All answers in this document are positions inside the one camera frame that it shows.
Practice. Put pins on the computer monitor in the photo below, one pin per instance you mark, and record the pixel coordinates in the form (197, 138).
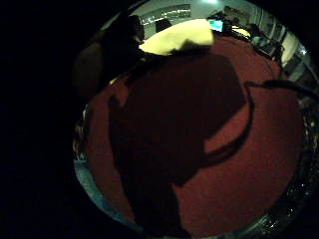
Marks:
(216, 25)

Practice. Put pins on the the person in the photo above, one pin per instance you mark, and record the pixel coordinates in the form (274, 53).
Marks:
(113, 49)

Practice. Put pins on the red felt table cover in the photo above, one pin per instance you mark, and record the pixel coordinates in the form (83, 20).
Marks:
(259, 159)

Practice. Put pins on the pale yellow cloth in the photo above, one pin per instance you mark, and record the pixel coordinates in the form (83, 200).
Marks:
(179, 36)

